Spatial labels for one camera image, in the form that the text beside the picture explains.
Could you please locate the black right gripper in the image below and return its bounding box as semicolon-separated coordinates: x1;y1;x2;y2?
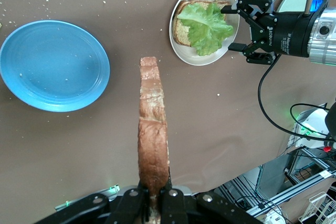
220;0;317;65

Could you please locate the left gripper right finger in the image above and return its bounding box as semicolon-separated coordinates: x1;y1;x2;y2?
160;167;259;224

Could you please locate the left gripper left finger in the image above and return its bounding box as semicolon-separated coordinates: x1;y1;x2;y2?
39;183;148;224

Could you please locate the green lettuce leaf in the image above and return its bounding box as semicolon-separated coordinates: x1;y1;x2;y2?
176;2;234;57

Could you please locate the brown bread slice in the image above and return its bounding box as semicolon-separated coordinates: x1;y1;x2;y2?
172;0;231;48
137;56;170;224

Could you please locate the beige plate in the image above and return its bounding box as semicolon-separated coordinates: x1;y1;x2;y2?
169;0;240;66

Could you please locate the blue plate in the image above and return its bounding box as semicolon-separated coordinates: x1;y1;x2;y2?
0;19;111;113

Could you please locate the brown table cover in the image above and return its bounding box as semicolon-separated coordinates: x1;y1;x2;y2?
0;0;336;209

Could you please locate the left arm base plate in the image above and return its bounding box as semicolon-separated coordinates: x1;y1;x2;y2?
54;184;121;211

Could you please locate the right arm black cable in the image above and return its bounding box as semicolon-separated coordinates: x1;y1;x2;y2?
258;53;331;141

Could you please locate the aluminium rack frame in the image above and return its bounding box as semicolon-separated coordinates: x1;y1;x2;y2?
215;153;336;224

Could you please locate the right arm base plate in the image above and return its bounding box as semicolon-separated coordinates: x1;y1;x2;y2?
288;124;329;156

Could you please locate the white wire basket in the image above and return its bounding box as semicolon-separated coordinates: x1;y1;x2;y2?
299;191;336;224

